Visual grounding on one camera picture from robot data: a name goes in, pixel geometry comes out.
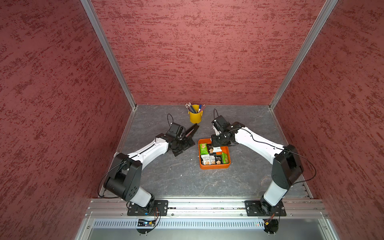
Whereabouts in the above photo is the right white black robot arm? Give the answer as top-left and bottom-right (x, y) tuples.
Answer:
(211, 124), (304, 215)

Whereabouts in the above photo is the white cookie packet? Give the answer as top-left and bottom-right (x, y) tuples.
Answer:
(201, 155), (212, 165)

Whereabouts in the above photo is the aluminium front rail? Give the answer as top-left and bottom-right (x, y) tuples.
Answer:
(85, 197), (330, 220)

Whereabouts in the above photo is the yellow pencil cup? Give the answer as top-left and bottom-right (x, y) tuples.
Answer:
(189, 112), (203, 124)

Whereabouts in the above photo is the coloured pencils bunch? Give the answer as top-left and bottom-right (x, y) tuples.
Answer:
(185, 103), (206, 114)

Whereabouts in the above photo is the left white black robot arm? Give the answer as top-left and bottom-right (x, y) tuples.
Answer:
(103, 134), (195, 208)

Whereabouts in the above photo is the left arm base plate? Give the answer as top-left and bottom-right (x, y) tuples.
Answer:
(127, 200), (169, 217)

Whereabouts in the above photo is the orange storage box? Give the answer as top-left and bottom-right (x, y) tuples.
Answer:
(198, 139), (231, 170)

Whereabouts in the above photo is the green cookie packet in box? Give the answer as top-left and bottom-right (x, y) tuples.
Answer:
(199, 144), (209, 155)

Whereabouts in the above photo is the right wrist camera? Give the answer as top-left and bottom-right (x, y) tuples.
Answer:
(212, 115), (231, 133)

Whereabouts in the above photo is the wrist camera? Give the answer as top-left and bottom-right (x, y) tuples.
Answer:
(167, 123), (186, 139)
(212, 115), (231, 133)

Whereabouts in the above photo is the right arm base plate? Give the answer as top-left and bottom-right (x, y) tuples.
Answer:
(245, 201), (287, 218)

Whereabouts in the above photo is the black cookie packet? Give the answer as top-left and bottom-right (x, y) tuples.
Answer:
(215, 155), (224, 165)

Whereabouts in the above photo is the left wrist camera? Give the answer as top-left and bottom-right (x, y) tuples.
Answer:
(167, 123), (186, 139)

